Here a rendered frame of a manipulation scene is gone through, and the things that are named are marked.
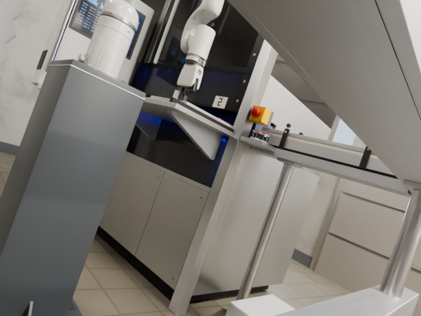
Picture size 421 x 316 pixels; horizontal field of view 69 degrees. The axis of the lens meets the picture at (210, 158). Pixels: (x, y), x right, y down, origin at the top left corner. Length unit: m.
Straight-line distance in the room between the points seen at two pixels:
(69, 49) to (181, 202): 1.11
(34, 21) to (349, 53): 4.25
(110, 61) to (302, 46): 0.85
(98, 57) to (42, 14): 3.40
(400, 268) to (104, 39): 1.06
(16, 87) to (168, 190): 3.02
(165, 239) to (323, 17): 1.47
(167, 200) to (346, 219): 2.28
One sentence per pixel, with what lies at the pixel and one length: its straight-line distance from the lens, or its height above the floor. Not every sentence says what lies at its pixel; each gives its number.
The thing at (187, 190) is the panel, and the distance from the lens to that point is 1.57.
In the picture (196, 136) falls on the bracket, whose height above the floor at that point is 0.80.
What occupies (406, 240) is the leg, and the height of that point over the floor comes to 0.70.
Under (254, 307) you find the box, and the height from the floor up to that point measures 0.55.
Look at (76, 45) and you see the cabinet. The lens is 2.07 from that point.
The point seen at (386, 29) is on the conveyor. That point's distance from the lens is 0.26.
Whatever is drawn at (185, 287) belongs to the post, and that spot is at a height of 0.14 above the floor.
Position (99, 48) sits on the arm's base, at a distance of 1.10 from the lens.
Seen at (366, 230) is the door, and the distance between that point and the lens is 3.45.
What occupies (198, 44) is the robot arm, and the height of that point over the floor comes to 1.15.
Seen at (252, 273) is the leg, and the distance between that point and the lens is 1.49.
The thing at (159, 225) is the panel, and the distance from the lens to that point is 1.68.
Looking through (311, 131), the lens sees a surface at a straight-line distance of 2.01.
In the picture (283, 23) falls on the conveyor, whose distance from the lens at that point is 0.28.
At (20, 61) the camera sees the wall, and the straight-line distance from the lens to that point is 4.36.
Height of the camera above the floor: 0.71
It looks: 1 degrees up
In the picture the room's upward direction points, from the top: 20 degrees clockwise
